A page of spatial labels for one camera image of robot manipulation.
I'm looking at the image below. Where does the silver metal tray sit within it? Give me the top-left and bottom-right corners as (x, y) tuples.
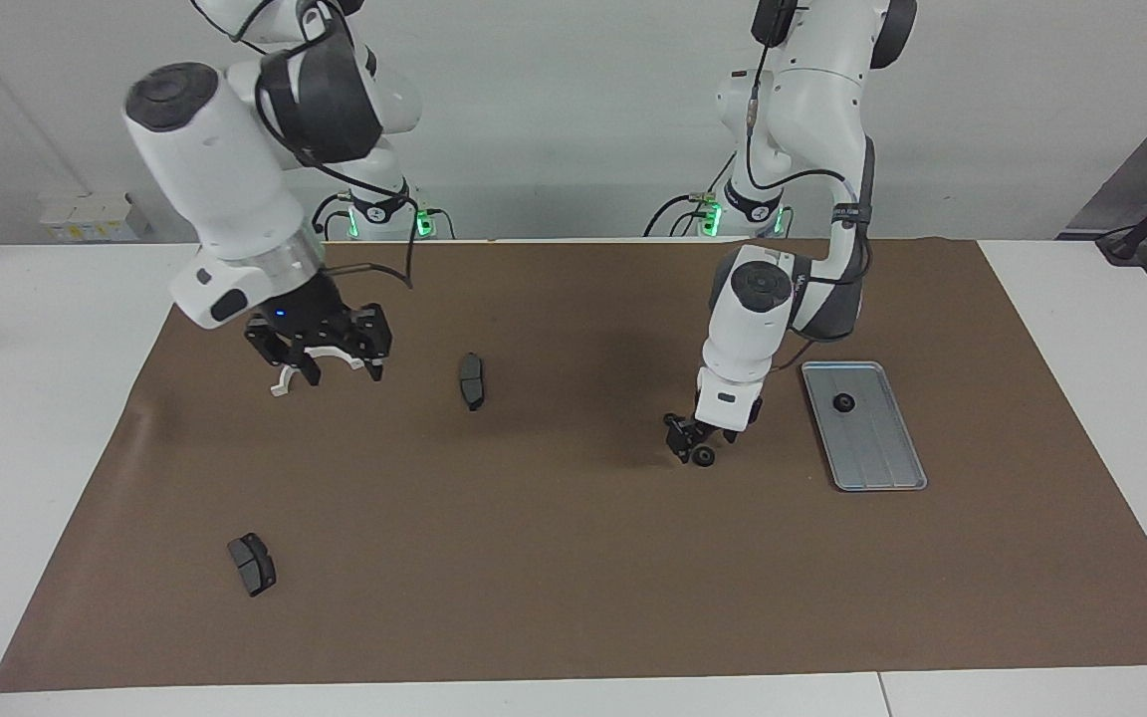
(801, 360), (929, 493)

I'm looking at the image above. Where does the white curved plastic clip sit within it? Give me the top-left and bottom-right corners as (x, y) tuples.
(269, 351), (355, 398)

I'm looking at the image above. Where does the dark grey brake pad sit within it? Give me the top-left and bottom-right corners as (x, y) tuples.
(226, 533), (278, 598)
(458, 352), (488, 412)

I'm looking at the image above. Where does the brown table mat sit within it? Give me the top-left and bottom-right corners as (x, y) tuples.
(0, 237), (1147, 693)

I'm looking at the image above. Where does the white power strip box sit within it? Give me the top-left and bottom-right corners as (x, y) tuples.
(39, 192), (151, 243)

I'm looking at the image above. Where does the black base cable bundle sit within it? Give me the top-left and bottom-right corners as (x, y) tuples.
(643, 191), (734, 240)
(313, 189), (455, 242)

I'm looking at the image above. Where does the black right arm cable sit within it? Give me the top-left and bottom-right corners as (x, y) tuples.
(190, 0), (417, 292)

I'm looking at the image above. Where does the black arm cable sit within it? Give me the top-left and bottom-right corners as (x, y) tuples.
(745, 0), (875, 374)
(190, 0), (417, 292)

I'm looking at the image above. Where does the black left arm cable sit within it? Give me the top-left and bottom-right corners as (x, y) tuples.
(745, 0), (875, 374)

